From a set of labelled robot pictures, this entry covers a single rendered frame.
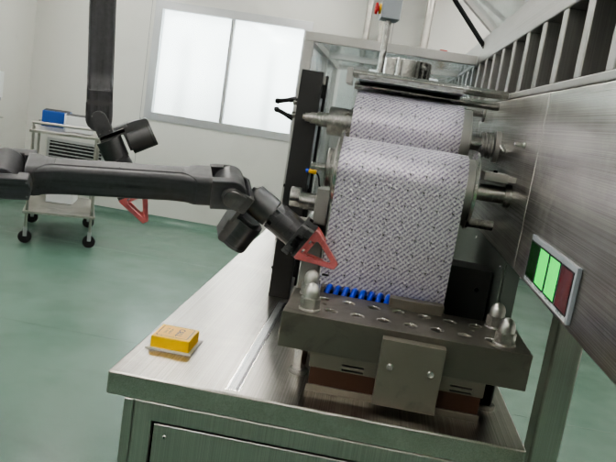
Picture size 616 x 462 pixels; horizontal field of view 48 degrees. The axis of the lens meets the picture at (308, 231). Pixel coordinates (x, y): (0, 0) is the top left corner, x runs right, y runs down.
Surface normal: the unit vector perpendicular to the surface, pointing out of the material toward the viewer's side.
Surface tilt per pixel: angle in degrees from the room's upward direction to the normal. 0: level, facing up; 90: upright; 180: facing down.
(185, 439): 90
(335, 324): 90
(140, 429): 90
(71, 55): 90
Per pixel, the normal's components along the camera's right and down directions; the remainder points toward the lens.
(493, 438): 0.15, -0.97
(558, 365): -0.11, 0.15
